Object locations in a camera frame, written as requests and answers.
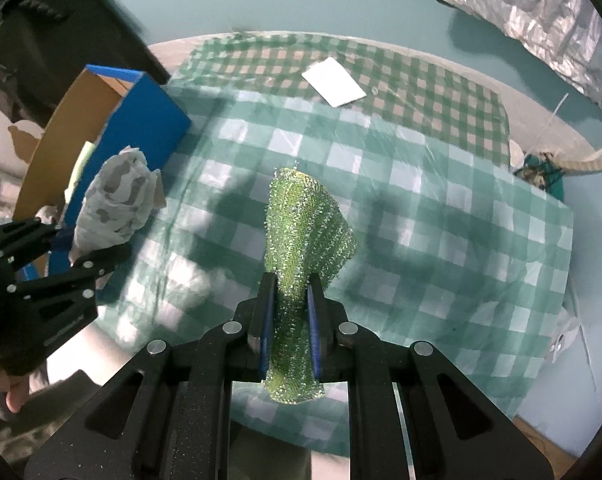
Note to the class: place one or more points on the camouflage print cloth bundle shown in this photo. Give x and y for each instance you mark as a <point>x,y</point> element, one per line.
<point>113,200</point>

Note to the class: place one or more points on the green white checked table cover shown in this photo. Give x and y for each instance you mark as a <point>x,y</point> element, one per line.
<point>431,260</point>

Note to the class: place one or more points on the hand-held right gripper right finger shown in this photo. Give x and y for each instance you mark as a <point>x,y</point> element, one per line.
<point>315,325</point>

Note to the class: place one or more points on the green knitted scrub cloth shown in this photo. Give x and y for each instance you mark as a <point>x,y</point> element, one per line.
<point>301,225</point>

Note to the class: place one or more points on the white card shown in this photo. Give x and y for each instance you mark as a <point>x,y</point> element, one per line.
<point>333,82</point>

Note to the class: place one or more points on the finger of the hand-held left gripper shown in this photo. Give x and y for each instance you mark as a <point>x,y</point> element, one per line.
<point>26,242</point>
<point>76,275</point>

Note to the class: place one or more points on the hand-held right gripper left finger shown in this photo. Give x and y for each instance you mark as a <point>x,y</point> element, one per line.
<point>265,320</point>

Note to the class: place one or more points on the silver tarp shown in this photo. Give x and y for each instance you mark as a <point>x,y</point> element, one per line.
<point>541,20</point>

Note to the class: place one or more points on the blue cardboard box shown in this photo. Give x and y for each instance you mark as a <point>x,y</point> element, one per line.
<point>146,110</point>

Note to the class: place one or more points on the person's left hand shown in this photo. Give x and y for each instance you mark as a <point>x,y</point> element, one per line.
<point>11,392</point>

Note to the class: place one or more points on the green foam sheet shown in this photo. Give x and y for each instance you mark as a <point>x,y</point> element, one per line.
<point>83,165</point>

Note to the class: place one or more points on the green beige checked tablecloth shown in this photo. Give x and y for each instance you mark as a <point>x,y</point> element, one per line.
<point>421,95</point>

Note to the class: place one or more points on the large dark cloth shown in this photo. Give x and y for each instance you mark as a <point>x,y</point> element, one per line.
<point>56,35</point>

